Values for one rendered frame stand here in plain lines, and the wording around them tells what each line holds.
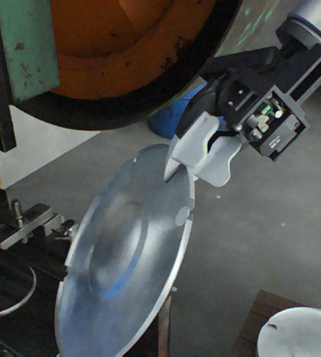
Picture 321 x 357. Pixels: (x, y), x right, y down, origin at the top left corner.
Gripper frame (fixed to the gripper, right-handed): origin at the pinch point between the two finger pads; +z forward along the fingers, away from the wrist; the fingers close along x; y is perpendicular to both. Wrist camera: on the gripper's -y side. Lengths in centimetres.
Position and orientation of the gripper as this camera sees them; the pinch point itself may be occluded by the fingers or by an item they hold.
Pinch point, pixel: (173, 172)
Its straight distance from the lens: 50.7
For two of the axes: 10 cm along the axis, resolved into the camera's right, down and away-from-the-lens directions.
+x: 6.7, 4.7, 5.7
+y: 3.1, 5.1, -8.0
